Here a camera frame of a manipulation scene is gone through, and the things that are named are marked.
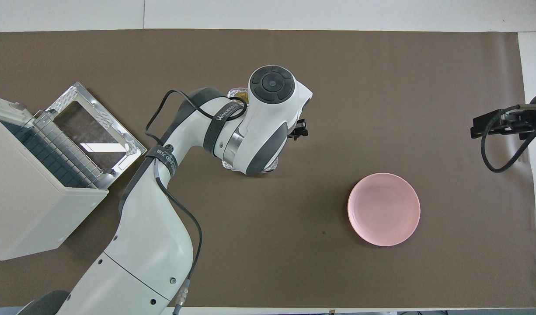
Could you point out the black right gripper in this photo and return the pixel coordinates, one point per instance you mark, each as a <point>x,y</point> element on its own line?
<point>528,118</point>

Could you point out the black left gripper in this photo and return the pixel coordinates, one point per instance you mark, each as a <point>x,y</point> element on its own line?
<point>299,129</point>

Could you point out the aluminium foil tray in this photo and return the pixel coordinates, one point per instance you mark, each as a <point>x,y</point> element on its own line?
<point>235,92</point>

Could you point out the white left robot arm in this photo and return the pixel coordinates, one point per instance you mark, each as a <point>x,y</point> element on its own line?
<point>150,236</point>

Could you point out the glass oven door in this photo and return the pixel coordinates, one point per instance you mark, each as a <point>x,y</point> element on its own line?
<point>119,142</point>

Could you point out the metal oven rack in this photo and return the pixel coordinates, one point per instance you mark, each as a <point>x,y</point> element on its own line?
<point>53,153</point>

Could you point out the cream toaster oven body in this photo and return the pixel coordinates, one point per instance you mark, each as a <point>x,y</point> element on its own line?
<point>27,205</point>

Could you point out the pink round plate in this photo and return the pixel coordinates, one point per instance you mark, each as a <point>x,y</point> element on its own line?
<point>384,210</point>

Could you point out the brown table mat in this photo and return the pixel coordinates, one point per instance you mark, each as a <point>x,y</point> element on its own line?
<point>294,262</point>

